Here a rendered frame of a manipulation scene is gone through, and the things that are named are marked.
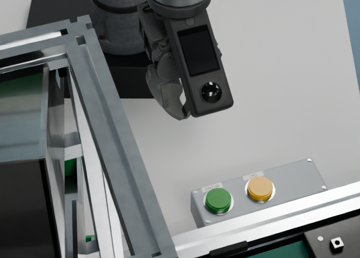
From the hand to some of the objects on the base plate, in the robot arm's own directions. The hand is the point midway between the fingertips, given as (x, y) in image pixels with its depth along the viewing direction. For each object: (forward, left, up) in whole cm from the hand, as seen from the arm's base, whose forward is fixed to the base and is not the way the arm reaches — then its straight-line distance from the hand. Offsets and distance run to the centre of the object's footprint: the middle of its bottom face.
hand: (184, 116), depth 99 cm
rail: (-2, +34, -35) cm, 49 cm away
